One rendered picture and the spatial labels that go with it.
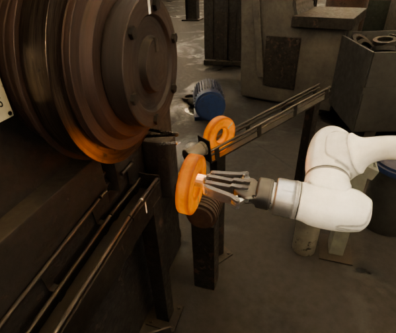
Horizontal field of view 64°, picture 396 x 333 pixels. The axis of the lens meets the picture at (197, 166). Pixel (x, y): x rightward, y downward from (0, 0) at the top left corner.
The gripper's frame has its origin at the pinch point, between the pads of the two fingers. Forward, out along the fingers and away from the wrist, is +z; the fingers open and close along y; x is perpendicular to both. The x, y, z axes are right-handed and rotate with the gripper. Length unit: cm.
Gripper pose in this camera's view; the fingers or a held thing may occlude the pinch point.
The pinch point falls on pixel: (192, 178)
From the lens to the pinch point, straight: 79.9
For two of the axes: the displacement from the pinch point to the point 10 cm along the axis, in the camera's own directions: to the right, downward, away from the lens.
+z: -9.5, -1.8, 2.5
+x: 0.2, -8.3, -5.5
